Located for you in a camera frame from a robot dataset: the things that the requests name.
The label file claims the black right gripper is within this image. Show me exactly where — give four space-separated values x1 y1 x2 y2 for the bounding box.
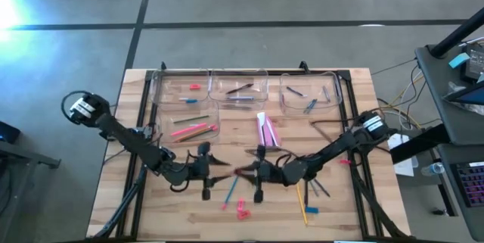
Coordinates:
234 144 288 204

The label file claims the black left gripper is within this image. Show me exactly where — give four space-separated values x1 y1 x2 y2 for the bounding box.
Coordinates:
185 142 238 201

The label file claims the blue pencil pink eraser cap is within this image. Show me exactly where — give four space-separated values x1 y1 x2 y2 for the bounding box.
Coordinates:
221 176 240 211

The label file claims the orange pencil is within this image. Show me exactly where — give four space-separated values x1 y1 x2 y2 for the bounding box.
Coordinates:
183 123 219 138
173 126 219 144

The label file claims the green pencil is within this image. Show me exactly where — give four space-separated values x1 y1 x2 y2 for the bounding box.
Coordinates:
172 114 211 124

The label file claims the yellow pencil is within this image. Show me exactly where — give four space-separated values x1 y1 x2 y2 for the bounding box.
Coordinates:
295 183 309 226

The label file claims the purple and black pen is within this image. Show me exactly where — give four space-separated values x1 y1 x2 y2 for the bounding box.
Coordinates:
222 103 253 111

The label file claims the dark grey pen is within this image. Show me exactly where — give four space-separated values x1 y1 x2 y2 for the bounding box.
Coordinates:
315 177 331 198

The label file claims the dark blue pen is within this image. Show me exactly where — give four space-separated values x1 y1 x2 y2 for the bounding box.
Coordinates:
303 98 318 115

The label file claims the blue marker pen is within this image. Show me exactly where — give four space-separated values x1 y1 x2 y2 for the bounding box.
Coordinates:
285 86 305 98

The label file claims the clear plastic bin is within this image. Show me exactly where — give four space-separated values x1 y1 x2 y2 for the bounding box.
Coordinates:
157 100 222 146
278 71 343 117
148 69 211 108
208 68 270 111

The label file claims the white paper sheet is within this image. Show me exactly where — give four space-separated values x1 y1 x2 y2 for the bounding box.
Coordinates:
387 132 420 178

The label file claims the black desk leg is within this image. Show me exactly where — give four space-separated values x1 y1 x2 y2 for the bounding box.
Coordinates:
389 123 453 165

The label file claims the clear water bottle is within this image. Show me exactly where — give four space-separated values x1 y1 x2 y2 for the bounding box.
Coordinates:
420 161 446 177

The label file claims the black furniture base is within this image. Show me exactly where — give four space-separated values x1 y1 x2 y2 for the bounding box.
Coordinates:
0 139 61 170

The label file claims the grey side desk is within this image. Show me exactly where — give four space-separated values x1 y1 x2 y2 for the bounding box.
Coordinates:
414 44 484 242

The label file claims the black device box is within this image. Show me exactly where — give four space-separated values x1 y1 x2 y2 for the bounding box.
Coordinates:
0 120 21 145

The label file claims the black keyboard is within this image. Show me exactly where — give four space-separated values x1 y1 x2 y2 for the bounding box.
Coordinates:
455 161 484 208

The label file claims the dark laptop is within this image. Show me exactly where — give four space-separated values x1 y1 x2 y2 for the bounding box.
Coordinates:
445 82 484 106

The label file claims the light blue sticky note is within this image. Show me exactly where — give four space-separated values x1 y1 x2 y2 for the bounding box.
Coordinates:
448 52 471 70

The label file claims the black power adapter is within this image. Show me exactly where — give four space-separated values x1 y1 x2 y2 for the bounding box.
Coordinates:
464 44 484 85

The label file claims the black pole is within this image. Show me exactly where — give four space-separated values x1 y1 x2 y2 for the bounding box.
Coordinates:
430 6 484 59

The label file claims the black aluminium frame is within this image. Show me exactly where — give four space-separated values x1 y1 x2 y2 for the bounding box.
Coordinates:
85 61 411 242

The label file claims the white cable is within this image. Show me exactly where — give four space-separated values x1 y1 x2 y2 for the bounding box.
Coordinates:
380 68 424 123

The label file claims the yellow cable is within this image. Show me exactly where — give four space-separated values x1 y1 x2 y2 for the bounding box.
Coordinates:
380 74 424 129

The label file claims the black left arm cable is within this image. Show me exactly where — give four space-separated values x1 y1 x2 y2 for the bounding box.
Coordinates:
60 90 201 194

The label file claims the black desk cable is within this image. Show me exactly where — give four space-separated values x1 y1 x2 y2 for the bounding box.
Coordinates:
372 58 449 123

